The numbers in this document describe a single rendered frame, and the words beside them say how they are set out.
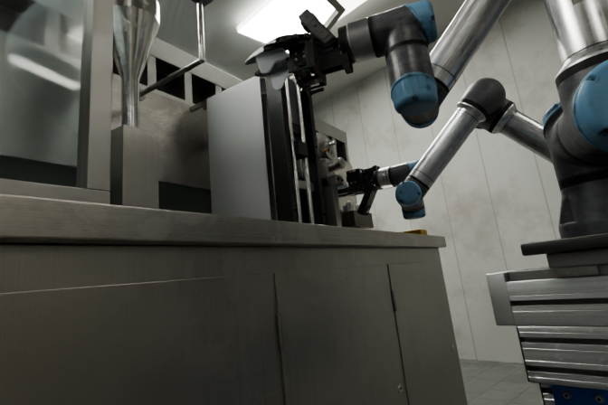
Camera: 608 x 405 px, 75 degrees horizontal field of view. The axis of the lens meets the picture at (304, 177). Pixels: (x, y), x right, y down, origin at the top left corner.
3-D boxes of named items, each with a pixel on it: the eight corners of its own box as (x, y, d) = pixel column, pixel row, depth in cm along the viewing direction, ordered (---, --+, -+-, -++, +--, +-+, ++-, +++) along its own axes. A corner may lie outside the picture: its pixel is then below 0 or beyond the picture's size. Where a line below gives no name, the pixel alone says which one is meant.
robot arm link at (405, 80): (442, 117, 73) (432, 64, 76) (439, 93, 63) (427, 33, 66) (399, 127, 76) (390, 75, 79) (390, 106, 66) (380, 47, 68)
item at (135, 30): (117, 245, 78) (120, -4, 92) (80, 254, 85) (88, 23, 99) (176, 246, 89) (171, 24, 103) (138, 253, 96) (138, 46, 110)
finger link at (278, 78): (254, 93, 82) (291, 78, 78) (254, 69, 85) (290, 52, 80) (263, 99, 85) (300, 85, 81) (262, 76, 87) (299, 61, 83)
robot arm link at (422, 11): (438, 30, 65) (428, -15, 67) (372, 49, 69) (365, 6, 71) (440, 52, 72) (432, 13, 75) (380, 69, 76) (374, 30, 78)
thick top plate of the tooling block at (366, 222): (356, 225, 148) (353, 210, 149) (271, 240, 169) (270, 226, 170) (374, 228, 161) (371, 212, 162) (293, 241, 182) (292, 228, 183)
